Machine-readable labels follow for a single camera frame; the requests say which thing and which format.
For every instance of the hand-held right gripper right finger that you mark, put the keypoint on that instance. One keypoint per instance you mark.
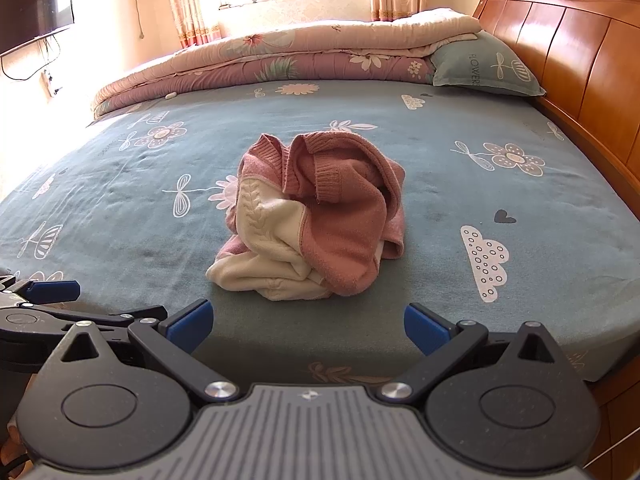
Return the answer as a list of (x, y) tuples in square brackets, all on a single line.
[(425, 327)]

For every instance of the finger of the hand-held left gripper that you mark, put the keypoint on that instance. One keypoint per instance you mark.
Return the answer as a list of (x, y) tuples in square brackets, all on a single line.
[(55, 291), (115, 321)]

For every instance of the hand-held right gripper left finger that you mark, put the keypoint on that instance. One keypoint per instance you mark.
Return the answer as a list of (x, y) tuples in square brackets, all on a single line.
[(187, 325)]

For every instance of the pink and white knit sweater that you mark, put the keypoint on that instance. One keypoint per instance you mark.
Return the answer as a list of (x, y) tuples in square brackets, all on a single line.
[(340, 210)]

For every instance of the blue floral bed sheet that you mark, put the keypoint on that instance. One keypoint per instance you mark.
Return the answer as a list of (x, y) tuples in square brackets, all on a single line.
[(150, 200)]

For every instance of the grey-green printed pillow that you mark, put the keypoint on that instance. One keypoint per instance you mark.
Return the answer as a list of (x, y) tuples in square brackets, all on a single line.
[(480, 65)]

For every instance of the folded pink floral quilt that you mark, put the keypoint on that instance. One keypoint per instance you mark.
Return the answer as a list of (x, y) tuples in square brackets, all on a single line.
[(300, 60)]

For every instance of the wooden bed headboard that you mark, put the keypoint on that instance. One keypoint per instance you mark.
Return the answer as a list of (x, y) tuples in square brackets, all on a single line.
[(575, 50)]

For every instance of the white wall socket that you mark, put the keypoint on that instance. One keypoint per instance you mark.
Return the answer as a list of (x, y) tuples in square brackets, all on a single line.
[(50, 82)]

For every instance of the black wall television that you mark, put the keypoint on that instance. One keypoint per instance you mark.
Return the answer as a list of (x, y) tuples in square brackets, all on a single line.
[(35, 15)]

